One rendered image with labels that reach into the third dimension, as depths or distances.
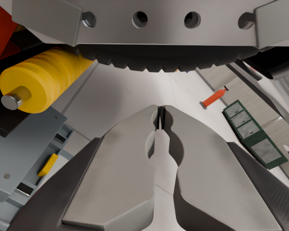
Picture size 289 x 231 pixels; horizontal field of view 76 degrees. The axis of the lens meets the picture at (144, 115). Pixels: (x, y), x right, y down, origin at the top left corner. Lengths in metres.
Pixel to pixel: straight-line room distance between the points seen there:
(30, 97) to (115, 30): 0.13
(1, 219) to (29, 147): 0.17
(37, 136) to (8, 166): 0.11
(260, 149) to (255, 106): 6.06
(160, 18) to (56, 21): 0.09
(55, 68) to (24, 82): 0.04
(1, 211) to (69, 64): 0.40
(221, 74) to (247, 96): 2.08
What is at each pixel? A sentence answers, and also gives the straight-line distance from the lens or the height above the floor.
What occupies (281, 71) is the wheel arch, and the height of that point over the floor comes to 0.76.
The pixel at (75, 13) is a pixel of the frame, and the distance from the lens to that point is 0.19.
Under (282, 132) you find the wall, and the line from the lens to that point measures 14.37.
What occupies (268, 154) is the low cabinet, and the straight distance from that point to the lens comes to 6.73.
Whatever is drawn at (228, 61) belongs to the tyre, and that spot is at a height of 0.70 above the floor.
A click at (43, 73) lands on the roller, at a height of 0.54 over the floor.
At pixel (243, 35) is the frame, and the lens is 0.19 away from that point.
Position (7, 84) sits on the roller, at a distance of 0.26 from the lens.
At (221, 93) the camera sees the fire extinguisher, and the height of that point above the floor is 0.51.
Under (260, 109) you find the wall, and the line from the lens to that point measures 12.53.
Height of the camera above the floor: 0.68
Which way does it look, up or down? 24 degrees down
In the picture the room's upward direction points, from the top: 51 degrees clockwise
